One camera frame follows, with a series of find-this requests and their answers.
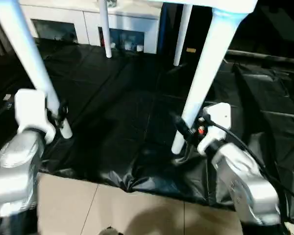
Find white plastic table leg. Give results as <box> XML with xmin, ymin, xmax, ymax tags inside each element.
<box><xmin>97</xmin><ymin>0</ymin><xmax>113</xmax><ymax>59</ymax></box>
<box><xmin>0</xmin><ymin>0</ymin><xmax>74</xmax><ymax>141</ymax></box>
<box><xmin>171</xmin><ymin>7</ymin><xmax>248</xmax><ymax>155</ymax></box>
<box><xmin>173</xmin><ymin>3</ymin><xmax>194</xmax><ymax>67</ymax></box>

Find black mat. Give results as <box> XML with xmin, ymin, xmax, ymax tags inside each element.
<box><xmin>0</xmin><ymin>36</ymin><xmax>294</xmax><ymax>224</ymax></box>

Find black case with brass label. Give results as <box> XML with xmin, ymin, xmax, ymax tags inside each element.
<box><xmin>159</xmin><ymin>0</ymin><xmax>226</xmax><ymax>67</ymax></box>

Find white cabinet with glass doors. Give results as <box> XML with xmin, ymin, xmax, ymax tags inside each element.
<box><xmin>19</xmin><ymin>0</ymin><xmax>163</xmax><ymax>55</ymax></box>

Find dark long metal bar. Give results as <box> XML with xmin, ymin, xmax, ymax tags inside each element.
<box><xmin>224</xmin><ymin>49</ymin><xmax>294</xmax><ymax>65</ymax></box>

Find dark grey curtain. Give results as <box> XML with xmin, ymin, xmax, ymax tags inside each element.
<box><xmin>0</xmin><ymin>7</ymin><xmax>13</xmax><ymax>57</ymax></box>

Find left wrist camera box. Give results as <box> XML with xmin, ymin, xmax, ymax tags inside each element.
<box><xmin>13</xmin><ymin>89</ymin><xmax>57</xmax><ymax>145</ymax></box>

